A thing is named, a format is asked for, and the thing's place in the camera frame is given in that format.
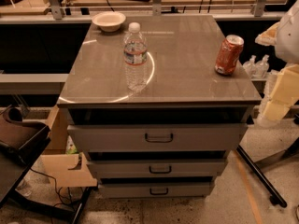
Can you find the clear plastic water bottle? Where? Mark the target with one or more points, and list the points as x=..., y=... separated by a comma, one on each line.
x=135, y=57

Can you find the clear spray bottle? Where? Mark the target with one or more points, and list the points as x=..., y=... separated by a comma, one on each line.
x=249, y=65
x=261, y=67

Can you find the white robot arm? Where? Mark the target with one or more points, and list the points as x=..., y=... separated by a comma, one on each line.
x=287, y=46

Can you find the grey drawer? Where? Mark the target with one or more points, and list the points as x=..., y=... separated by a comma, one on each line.
x=156, y=168
x=156, y=138
x=156, y=190

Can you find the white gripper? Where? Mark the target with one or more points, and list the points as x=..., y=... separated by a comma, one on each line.
x=288, y=36

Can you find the middle grey drawer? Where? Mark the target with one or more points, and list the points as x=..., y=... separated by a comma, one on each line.
x=156, y=168

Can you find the white paper bowl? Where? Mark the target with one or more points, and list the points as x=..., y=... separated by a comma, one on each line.
x=109, y=21

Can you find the cardboard piece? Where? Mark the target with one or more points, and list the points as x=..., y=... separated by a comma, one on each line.
x=69, y=170

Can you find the orange soda can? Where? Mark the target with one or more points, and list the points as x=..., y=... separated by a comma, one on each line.
x=228, y=55

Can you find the grey drawer cabinet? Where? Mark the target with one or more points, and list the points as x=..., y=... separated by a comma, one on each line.
x=182, y=88

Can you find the dark brown chair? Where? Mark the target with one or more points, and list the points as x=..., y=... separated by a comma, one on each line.
x=21, y=143

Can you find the bottom grey drawer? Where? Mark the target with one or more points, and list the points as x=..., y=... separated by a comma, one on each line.
x=156, y=190

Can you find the top grey drawer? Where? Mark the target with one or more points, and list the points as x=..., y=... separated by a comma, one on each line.
x=156, y=138

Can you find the black stand leg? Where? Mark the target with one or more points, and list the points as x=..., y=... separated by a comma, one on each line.
x=275, y=198

